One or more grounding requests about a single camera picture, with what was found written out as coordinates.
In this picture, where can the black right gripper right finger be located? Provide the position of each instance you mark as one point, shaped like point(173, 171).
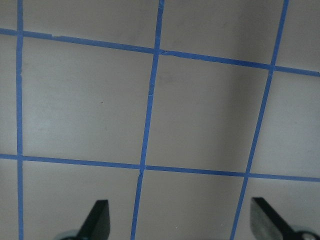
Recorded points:
point(266, 223)

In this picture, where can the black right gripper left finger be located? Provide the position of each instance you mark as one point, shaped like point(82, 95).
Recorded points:
point(97, 224)

